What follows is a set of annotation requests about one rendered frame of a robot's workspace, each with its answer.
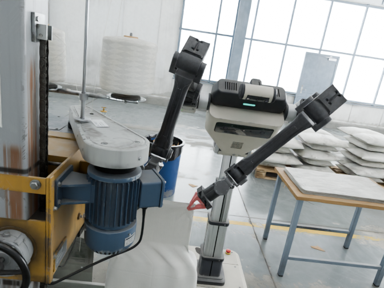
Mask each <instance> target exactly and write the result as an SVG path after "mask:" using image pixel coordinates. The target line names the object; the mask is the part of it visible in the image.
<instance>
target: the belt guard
mask: <svg viewBox="0 0 384 288"><path fill-rule="evenodd" d="M91 112H92V113H94V114H90V113H91ZM80 116H81V106H80V105H73V106H70V107H69V122H70V124H71V128H72V130H73V133H74V135H75V138H76V141H77V144H78V146H79V149H80V152H81V154H82V157H83V159H84V160H85V161H86V162H88V163H90V164H92V165H96V166H99V167H104V168H110V169H130V168H134V167H138V166H142V165H144V164H145V163H146V162H147V161H148V157H149V147H150V142H149V140H148V139H147V138H145V137H143V136H141V135H140V134H138V133H136V132H134V131H132V130H131V129H129V128H127V127H126V126H124V125H122V124H120V123H118V122H117V121H115V120H113V119H111V118H109V117H108V116H106V115H104V114H102V113H100V112H98V111H97V110H95V109H92V107H89V106H85V117H88V118H90V119H102V120H103V121H104V122H105V123H106V124H107V125H108V126H109V127H96V125H95V124H93V123H92V121H91V122H89V123H79V122H74V118H75V117H80Z"/></svg>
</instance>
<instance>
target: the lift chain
mask: <svg viewBox="0 0 384 288"><path fill-rule="evenodd" d="M48 96H49V40H48V39H47V40H42V39H40V40H39V150H40V151H39V158H40V163H39V170H40V174H39V177H44V178H46V177H47V176H48V172H47V171H48V133H49V127H48V121H49V114H48V109H49V101H48ZM39 204H40V207H39V211H41V212H45V209H46V195H44V194H40V196H39ZM39 288H47V284H45V283H44V282H40V286H39Z"/></svg>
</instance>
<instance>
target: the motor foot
mask: <svg viewBox="0 0 384 288"><path fill-rule="evenodd" d="M86 175H87V174H83V173H78V172H74V171H73V165H70V166H69V167H68V168H67V169H66V170H65V171H64V172H63V173H62V174H61V175H60V176H59V177H58V178H57V179H56V180H55V187H54V206H55V207H57V208H58V209H59V208H60V206H61V205H74V204H87V203H90V186H91V182H88V179H87V177H86ZM91 203H94V184H93V185H92V186H91Z"/></svg>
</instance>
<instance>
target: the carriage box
mask: <svg viewBox="0 0 384 288"><path fill-rule="evenodd" d="M80 160H83V161H84V159H83V157H82V154H81V152H80V149H79V146H78V144H77V141H76V139H75V138H69V137H60V136H55V135H48V171H47V172H48V176H47V177H46V178H44V177H34V176H28V177H24V176H19V175H10V174H1V173H0V189H1V190H10V191H20V192H26V193H35V194H44V195H46V209H45V212H41V211H39V208H38V210H37V211H36V212H35V213H34V214H33V215H32V216H31V217H30V218H29V219H28V220H22V219H12V218H2V217H0V231H2V230H7V229H12V230H18V231H20V232H22V233H24V234H26V235H27V236H28V237H29V239H30V240H31V242H32V244H33V249H34V250H33V254H32V257H31V258H30V259H31V261H30V262H29V264H28V266H29V269H30V276H31V278H30V281H33V282H44V283H45V278H46V284H51V282H52V280H53V275H54V273H55V271H56V269H55V259H57V254H58V252H59V250H60V249H61V247H62V245H63V244H64V242H65V240H66V239H67V251H68V249H69V247H70V246H71V244H72V242H73V240H74V239H75V237H76V236H77V234H78V232H79V230H80V229H81V227H82V225H83V223H84V222H85V204H74V205H61V206H60V208H59V209H58V208H57V207H55V206H54V187H55V180H56V179H57V178H58V177H59V176H60V175H61V174H62V173H63V172H64V171H65V170H66V169H67V168H68V167H69V166H70V165H73V171H74V172H78V173H79V162H80ZM66 253H67V252H66ZM66 253H65V254H66ZM64 256H65V255H64ZM64 256H63V257H64ZM61 261H62V260H61ZM59 264H60V263H59ZM57 268H58V267H57ZM0 278H5V279H16V280H22V275H14V276H10V277H0Z"/></svg>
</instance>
